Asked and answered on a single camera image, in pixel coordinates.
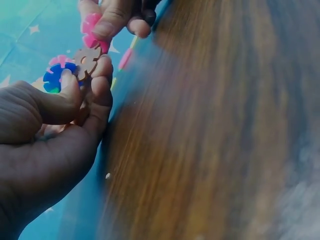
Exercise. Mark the tan snowflake disc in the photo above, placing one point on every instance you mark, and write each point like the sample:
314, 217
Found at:
86, 61

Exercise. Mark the pale pink snowflake disc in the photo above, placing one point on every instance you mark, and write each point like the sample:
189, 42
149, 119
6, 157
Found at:
59, 60

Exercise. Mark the blue snowflake disc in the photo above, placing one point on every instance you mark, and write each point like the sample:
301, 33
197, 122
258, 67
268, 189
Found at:
53, 75

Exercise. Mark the person's left hand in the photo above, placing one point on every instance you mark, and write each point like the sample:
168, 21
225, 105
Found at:
37, 160

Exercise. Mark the person's right thumb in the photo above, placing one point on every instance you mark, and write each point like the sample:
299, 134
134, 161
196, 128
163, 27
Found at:
108, 21

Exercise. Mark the person's right hand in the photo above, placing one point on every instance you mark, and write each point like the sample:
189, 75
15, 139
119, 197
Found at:
112, 15

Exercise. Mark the green snowflake disc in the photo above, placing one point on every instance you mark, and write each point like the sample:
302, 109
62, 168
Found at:
55, 90

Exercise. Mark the person's right fingers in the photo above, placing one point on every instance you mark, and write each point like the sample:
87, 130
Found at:
139, 28

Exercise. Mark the person's left thumb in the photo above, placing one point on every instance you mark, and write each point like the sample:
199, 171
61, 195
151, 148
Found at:
61, 101

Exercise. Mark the person's left fingers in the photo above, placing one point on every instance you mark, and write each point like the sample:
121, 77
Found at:
101, 95

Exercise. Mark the bright pink snowflake disc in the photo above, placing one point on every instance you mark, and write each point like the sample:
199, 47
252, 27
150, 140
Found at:
88, 25

